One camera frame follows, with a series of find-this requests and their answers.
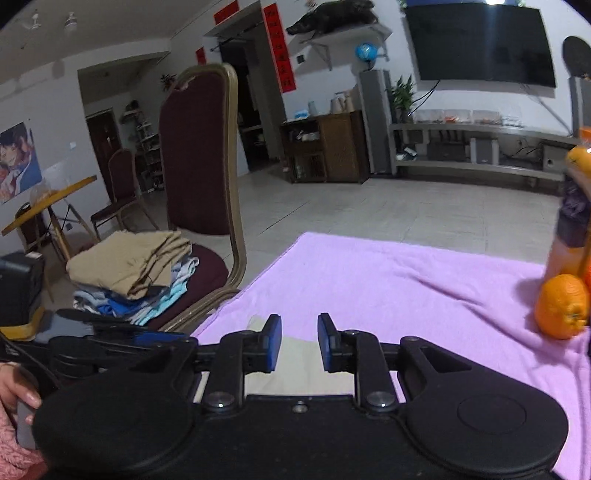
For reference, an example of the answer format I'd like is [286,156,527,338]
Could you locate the brown door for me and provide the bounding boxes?
[87,110,122,195]

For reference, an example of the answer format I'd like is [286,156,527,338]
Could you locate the tan folded garment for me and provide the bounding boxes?
[66,230,193,301]

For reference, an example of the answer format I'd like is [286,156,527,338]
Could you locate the black cable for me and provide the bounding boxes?
[0,331,61,389]

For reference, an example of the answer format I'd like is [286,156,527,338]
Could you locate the black box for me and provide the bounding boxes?
[0,251,47,329]

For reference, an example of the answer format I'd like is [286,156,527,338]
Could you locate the orange juice bottle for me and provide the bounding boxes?
[545,127,591,282]

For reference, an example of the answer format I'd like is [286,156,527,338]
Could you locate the dark red banquet chair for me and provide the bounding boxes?
[14,203,51,259]
[139,62,247,334]
[90,148,158,241]

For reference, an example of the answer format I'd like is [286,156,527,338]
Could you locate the yellow board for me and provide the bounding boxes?
[0,308,46,343]

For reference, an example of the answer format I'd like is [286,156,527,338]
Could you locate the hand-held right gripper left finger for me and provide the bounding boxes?
[139,315,282,413]

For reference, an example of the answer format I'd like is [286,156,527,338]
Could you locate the black television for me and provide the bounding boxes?
[404,4,557,88]

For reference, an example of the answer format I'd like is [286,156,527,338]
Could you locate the green potted plant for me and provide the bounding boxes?
[390,75,416,123]

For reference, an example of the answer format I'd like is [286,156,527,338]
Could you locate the red door banner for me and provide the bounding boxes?
[212,0,241,26]

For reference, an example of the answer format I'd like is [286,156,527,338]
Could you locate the grey television console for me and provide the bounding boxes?
[389,121,575,182]

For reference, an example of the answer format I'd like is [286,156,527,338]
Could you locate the white storage rack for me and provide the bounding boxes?
[121,106,164,190]

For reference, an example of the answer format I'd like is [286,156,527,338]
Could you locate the purple blanket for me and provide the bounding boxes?
[191,232,591,480]

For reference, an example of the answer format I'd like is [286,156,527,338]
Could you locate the wooden round table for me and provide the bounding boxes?
[1,175,99,259]

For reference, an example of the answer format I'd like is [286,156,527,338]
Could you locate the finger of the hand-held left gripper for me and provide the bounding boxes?
[93,328,198,347]
[55,308,140,330]

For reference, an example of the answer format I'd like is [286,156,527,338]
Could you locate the wall poster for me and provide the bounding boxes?
[0,121,43,205]

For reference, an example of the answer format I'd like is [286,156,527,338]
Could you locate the beige pants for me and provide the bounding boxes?
[193,316,358,404]

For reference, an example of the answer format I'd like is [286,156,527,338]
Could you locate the stack of folded clothes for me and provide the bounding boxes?
[73,256,200,326]

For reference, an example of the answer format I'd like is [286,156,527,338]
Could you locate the grey floor speaker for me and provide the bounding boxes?
[569,76,591,139]
[359,69,394,176]

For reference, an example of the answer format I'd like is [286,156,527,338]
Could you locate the dark animal figure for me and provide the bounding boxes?
[286,0,379,37]

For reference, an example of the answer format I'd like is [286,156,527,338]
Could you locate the person's left hand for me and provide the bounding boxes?
[0,361,43,426]

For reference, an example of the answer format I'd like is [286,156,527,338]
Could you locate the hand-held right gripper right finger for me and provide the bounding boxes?
[318,313,472,413]

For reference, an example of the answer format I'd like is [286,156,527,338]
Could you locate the grey wall shelf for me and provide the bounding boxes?
[299,23,393,70]

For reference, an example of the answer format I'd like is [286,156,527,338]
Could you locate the brown wooden cabinet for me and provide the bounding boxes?
[281,111,370,184]

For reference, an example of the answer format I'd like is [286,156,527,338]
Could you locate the blue globe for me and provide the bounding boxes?
[355,42,389,71]

